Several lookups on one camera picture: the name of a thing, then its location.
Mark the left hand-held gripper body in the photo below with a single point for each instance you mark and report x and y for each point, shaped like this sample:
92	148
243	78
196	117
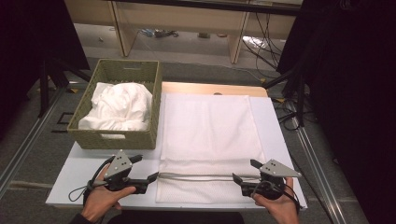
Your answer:
118	165

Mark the person's left hand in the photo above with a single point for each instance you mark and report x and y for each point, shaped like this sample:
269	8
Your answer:
99	202

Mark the aluminium floor rail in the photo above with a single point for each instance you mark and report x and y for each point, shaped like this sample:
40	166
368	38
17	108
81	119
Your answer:
323	174
28	137

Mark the light wooden desk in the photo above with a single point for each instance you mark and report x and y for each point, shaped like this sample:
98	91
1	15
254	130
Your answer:
177	18

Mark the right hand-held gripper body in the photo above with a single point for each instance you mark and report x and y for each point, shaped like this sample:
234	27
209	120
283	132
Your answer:
274	169

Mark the green woven basket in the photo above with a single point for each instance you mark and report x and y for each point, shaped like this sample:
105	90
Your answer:
124	141

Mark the black curtain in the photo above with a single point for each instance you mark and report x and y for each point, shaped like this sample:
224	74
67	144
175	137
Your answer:
31	40
351	93

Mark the black tripod stand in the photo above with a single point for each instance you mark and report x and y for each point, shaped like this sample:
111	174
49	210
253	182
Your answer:
299	93
45	84

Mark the person's dark lap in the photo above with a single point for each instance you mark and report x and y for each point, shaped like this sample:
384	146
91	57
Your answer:
174	217

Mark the person's right hand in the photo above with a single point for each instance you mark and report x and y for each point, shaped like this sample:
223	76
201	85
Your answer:
285	208

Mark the white crumpled garment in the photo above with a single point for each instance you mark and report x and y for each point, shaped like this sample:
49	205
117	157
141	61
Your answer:
120	107

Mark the light wooden board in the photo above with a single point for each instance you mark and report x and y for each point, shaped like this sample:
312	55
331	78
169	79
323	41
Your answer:
214	88

